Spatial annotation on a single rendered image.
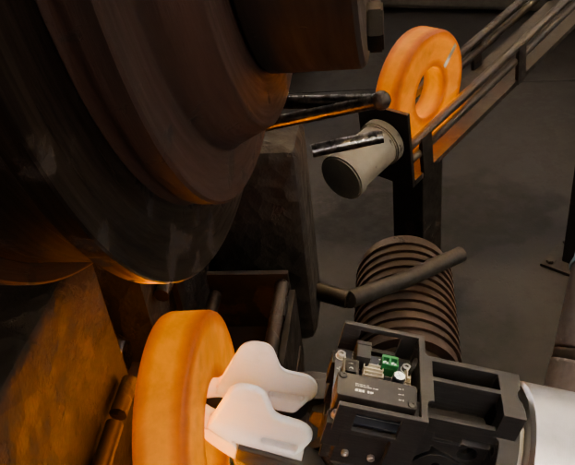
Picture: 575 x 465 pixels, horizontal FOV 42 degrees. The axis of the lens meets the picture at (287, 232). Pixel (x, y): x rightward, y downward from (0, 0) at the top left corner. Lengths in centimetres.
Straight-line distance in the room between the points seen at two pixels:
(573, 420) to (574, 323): 16
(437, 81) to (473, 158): 123
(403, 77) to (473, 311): 87
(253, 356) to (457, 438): 14
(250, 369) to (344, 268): 133
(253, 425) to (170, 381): 6
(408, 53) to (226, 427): 57
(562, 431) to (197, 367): 22
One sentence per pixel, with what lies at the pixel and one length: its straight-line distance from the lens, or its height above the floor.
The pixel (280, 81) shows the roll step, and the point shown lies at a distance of 41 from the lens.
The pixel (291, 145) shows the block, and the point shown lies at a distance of 70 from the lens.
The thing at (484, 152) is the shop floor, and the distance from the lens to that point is 225.
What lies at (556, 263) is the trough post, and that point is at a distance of 184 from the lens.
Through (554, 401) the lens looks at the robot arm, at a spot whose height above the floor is 77.
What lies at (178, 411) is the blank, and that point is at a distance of 45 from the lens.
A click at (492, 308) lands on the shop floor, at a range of 171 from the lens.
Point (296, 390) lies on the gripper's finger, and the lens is 51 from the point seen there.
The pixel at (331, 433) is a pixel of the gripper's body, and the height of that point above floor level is 78.
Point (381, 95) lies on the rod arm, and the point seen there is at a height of 91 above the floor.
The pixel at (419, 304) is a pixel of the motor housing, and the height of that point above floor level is 53.
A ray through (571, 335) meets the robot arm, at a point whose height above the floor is 70.
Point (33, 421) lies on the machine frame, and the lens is 44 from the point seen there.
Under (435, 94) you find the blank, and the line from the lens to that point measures 102.
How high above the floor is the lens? 114
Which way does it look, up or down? 36 degrees down
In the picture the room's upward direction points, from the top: 7 degrees counter-clockwise
